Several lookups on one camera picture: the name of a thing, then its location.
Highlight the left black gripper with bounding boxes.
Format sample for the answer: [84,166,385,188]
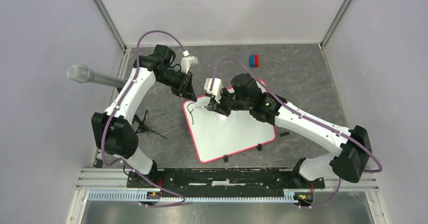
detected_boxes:
[157,69,197,102]

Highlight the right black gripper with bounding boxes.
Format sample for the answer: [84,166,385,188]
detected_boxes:
[207,87,252,117]

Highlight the pink framed whiteboard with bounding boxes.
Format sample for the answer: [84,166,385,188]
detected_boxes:
[182,95,277,163]

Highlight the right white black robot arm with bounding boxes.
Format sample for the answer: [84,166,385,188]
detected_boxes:
[204,73,372,188]

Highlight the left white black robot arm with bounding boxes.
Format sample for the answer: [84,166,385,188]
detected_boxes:
[91,44,198,188]

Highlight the black microphone stand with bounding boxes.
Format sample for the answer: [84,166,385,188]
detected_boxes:
[117,87,168,140]

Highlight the blue and red eraser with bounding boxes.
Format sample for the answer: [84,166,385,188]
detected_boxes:
[249,54,259,68]

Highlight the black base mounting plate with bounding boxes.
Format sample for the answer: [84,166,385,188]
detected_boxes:
[127,167,325,199]

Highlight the grey microphone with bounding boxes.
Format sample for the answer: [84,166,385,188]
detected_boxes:
[66,65,126,88]

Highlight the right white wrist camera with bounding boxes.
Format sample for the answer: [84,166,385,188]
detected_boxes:
[204,78,223,103]

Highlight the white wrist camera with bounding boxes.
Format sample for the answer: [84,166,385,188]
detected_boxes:
[180,50,198,74]
[204,78,223,103]

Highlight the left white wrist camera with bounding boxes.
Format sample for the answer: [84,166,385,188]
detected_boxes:
[180,50,198,74]

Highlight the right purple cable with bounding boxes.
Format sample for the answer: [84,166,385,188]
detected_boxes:
[208,58,384,210]

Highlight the blue toothed cable rail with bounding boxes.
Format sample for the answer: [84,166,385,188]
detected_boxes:
[87,190,298,204]

